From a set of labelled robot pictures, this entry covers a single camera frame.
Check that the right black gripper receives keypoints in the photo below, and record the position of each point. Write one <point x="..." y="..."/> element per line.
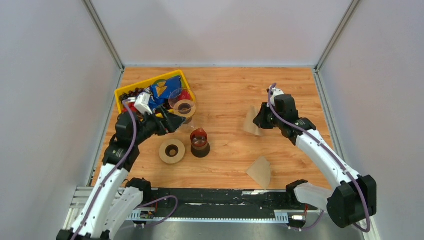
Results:
<point x="260" y="118"/>

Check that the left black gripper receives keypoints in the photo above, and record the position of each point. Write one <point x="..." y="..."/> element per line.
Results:
<point x="169" y="123"/>

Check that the brown paper filter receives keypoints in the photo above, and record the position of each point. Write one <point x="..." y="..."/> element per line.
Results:
<point x="260" y="171"/>
<point x="248" y="125"/>

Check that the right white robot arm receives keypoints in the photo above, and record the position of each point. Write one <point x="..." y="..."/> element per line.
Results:
<point x="352" y="199"/>

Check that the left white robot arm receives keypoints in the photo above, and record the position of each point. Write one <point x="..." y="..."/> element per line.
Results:
<point x="103" y="215"/>

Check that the brown glass dripper on base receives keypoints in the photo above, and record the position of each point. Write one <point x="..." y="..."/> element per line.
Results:
<point x="200" y="146"/>

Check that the red tomato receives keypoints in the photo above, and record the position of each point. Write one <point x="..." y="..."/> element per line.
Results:
<point x="186" y="95"/>

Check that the blue chips bag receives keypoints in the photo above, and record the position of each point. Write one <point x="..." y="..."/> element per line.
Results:
<point x="162" y="89"/>

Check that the yellow plastic basket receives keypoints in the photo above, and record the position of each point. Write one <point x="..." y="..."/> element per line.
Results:
<point x="146" y="83"/>

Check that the red strawberries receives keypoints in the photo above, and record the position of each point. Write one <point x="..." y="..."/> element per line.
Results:
<point x="131" y="106"/>

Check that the dark grapes bunch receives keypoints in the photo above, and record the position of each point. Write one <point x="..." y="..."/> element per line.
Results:
<point x="131" y="94"/>

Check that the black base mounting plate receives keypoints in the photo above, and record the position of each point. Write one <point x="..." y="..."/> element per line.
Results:
<point x="206" y="203"/>

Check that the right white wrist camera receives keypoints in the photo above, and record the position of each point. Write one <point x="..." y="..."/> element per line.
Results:
<point x="275" y="92"/>

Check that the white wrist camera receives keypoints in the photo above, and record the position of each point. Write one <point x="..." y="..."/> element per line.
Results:
<point x="275" y="92"/>
<point x="141" y="103"/>

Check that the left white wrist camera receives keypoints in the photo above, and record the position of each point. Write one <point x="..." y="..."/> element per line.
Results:
<point x="141" y="103"/>

